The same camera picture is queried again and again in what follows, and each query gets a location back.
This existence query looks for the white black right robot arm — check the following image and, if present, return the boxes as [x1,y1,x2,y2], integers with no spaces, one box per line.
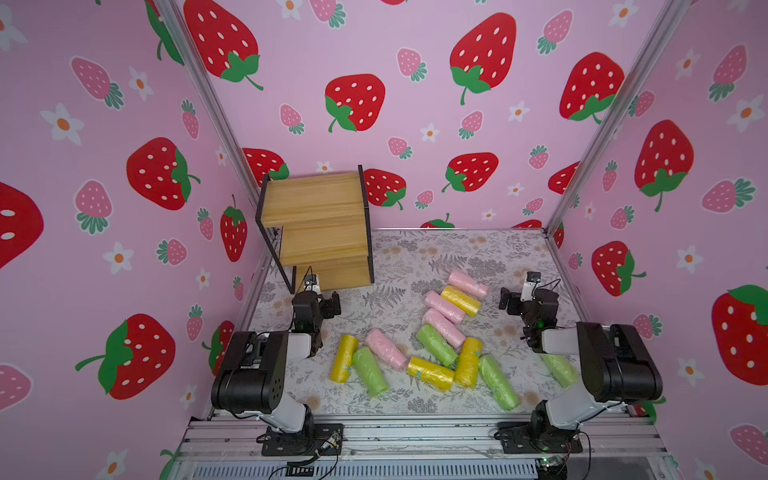
[495,286,663,453]

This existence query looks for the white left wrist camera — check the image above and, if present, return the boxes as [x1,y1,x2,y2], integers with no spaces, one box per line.
[302,273,321,295]

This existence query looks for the yellow trash bag roll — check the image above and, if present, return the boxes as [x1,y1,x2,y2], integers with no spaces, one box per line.
[407,357,455,391]
[441,285,482,317]
[329,334,359,384]
[454,337,483,390]

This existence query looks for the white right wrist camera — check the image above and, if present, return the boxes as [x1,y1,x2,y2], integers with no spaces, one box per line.
[521,271,541,302]

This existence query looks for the green trash bag roll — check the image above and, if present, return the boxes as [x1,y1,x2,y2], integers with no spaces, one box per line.
[478,354,520,411]
[352,347,389,398]
[416,324,458,368]
[541,354,581,389]

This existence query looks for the right aluminium corner post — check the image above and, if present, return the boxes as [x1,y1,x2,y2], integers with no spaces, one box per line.
[545,0,690,240]

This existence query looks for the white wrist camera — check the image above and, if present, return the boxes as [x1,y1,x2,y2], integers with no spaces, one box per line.
[521,271,541,302]
[302,273,321,295]

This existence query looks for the left aluminium corner post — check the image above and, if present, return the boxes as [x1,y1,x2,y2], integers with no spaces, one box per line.
[157,0,260,207]

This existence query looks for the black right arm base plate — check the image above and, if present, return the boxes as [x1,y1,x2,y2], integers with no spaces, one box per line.
[493,422,584,455]

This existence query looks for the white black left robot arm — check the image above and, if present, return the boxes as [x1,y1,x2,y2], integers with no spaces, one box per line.
[211,290,341,434]

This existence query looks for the pink trash bag roll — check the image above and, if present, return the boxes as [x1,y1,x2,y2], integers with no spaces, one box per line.
[365,328,409,371]
[422,308,466,349]
[448,270,490,300]
[424,291,466,325]

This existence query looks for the aluminium corner post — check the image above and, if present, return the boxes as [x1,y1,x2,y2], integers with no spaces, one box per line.
[157,0,260,207]
[545,0,690,240]

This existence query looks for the aluminium frame rail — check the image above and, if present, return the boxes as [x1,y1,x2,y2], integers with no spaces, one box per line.
[168,414,683,479]

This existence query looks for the three-tier wooden shelf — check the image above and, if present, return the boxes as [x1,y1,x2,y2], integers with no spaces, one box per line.
[256,166,375,294]

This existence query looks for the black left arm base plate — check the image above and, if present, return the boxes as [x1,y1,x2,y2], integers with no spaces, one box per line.
[256,423,344,457]

